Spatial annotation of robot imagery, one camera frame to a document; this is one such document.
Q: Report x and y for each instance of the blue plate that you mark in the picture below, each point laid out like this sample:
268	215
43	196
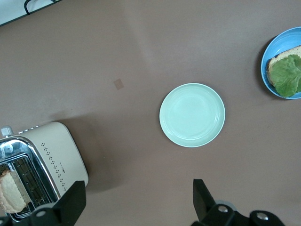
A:
279	42

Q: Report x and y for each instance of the brown tape patch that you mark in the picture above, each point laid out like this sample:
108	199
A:
118	84

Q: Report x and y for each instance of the green lettuce leaf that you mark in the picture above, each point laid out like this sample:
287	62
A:
287	75

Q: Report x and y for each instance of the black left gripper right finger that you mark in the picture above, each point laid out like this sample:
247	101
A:
202	197

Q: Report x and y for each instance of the beige chrome toaster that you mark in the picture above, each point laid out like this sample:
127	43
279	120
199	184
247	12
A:
61	146

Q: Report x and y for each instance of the pale green plate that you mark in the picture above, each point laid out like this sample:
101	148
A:
191	115

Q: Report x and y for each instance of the toasted bread slice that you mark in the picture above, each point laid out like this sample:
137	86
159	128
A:
10	193
285	53

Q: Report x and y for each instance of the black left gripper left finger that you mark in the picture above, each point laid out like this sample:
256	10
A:
70	202

